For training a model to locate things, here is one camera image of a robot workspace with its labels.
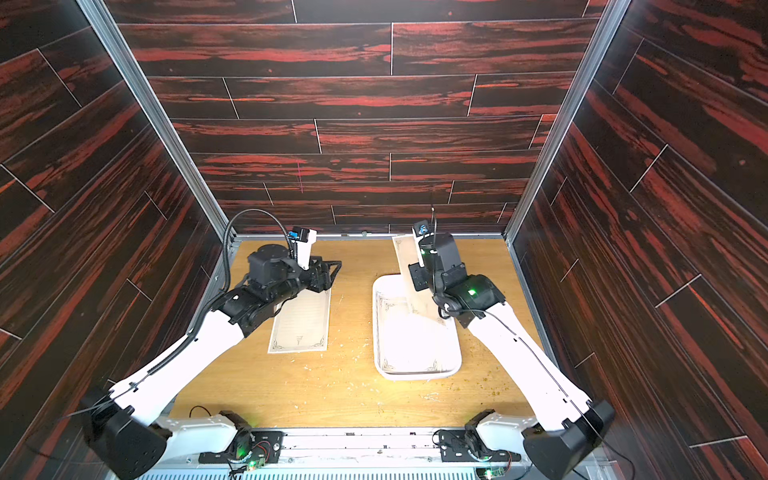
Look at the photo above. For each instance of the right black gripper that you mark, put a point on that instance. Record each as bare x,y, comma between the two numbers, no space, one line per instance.
417,276

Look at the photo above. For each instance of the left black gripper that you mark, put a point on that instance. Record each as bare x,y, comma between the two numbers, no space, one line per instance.
325,281

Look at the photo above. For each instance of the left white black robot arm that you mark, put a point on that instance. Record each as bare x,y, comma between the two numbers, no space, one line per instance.
126,427

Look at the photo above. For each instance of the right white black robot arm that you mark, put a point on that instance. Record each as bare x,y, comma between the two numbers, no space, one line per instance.
567,424

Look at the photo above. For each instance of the stationery paper in tray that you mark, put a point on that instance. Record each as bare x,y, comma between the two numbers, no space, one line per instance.
408,343

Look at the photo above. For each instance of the white plastic storage tray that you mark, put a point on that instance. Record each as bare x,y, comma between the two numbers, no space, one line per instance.
392,287

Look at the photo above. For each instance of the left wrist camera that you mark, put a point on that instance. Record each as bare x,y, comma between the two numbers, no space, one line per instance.
303,240

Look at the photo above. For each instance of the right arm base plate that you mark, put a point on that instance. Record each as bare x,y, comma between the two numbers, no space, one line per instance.
454,448

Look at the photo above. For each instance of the front aluminium rail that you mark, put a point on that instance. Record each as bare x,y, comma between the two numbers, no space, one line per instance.
352,453

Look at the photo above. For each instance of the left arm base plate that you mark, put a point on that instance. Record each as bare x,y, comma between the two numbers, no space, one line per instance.
254,448

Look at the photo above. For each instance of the left aluminium frame post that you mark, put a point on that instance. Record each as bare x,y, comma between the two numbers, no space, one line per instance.
112,39

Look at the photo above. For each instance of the aluminium frame post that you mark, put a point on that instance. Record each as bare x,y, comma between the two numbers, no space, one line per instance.
112,39
604,33

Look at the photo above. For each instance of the right aluminium frame post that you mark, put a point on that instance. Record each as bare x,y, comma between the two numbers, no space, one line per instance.
604,33

